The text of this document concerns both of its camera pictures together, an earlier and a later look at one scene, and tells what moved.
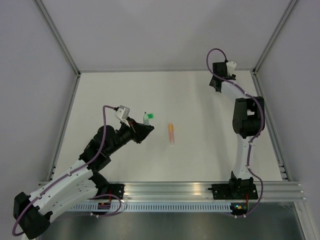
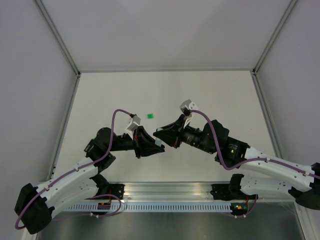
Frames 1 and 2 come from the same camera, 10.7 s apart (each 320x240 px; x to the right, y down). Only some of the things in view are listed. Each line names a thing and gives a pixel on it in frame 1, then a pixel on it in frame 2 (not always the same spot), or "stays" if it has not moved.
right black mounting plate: [234, 191] stays
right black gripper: [210, 83] -> [170, 134]
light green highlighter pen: [146, 120] -> [158, 142]
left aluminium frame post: [70, 103] stays
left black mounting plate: [117, 190] stays
